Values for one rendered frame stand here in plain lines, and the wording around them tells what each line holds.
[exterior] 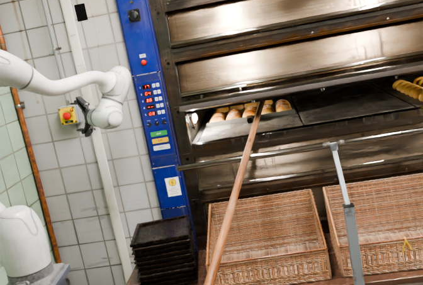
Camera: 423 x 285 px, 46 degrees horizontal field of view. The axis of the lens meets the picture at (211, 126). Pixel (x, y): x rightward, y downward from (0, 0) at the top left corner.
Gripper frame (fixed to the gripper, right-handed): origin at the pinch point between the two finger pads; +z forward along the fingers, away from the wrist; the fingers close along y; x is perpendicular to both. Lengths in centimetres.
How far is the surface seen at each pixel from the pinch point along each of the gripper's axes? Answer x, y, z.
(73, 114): 3.9, 0.3, 13.2
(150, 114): 35.1, 7.3, -11.8
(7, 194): -36, 31, 20
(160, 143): 36.5, 23.5, -13.4
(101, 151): 13.8, 23.1, 11.0
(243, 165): 34, 29, -79
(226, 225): 2, 38, -103
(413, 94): 158, 25, -89
